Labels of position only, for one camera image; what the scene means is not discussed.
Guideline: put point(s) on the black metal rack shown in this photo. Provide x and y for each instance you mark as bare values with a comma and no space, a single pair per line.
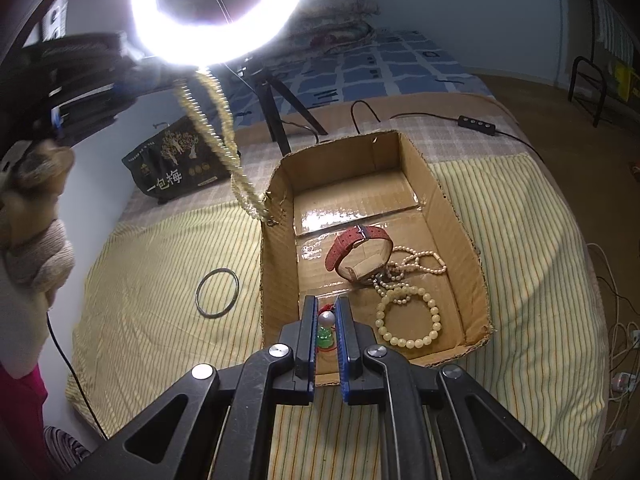
593,88

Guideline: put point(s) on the black printed snack bag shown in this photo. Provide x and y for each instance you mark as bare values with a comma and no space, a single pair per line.
174,162

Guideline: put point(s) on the red strap wristwatch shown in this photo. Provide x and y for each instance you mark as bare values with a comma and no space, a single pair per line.
358,253

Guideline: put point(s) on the hanging striped towel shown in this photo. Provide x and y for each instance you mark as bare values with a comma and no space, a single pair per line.
612,33

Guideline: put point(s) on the black inline light controller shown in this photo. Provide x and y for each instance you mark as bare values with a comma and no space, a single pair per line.
477,125

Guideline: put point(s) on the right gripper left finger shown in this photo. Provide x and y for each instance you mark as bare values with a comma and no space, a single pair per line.
295,385

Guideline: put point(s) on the yellow box on rack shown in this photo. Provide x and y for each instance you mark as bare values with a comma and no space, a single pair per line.
627,82

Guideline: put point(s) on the blue checkered bedsheet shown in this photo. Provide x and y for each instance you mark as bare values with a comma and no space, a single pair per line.
358,62

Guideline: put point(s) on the white ring light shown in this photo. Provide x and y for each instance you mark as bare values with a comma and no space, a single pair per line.
198,45

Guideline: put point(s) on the pink plaid blanket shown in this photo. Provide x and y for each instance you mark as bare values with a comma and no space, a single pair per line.
429,119

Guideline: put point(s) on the folded floral quilt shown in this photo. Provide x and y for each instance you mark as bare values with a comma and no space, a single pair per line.
319,27

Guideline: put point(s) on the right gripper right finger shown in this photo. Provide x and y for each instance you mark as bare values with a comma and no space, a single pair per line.
359,385

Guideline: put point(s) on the person's left hand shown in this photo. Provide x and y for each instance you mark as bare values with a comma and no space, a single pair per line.
30,192

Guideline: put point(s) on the open cardboard box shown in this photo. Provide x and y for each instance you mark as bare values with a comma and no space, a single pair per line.
380,179

